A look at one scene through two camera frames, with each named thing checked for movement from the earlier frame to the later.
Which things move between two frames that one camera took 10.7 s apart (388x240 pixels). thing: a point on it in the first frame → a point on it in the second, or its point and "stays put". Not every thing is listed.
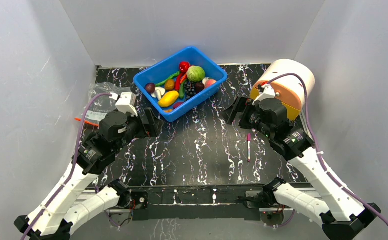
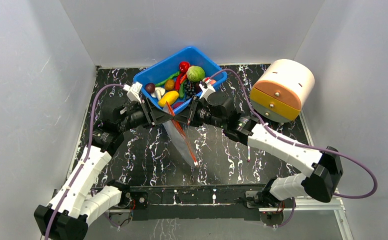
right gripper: (243, 113) → (193, 111)
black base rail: (198, 202) stays put
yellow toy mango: (168, 99) stays put
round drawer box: (291, 82) stays put
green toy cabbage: (195, 73) stays put
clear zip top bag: (102, 105) → (174, 130)
